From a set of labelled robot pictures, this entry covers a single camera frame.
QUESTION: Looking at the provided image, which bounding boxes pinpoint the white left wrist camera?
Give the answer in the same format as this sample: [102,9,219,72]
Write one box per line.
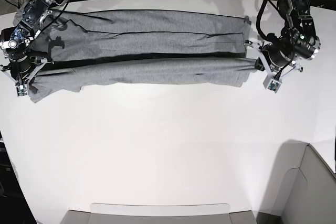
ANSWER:
[244,40,303,93]

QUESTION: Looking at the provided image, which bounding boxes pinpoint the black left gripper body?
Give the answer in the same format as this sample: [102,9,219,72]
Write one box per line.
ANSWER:
[254,42,295,72]

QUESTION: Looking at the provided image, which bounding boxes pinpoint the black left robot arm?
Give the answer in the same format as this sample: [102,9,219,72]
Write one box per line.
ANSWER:
[256,0,321,75]

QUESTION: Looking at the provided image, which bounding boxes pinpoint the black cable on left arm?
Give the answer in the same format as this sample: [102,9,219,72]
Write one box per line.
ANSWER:
[256,0,276,44]

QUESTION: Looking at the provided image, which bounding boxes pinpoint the grey bin at right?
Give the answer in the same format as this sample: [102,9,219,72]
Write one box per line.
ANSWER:
[281,145,335,224]

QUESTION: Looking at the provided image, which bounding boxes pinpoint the grey T-shirt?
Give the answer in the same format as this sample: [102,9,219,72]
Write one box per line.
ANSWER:
[29,10,256,103]

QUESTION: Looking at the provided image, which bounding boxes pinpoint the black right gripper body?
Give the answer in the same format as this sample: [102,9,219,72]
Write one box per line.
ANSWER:
[9,56,39,81]

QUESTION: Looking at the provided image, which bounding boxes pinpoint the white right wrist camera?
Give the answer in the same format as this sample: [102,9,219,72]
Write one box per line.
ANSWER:
[0,60,55,98]

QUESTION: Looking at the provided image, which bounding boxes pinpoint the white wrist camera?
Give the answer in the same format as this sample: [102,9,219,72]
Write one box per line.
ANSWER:
[0,60,55,98]
[244,40,303,93]

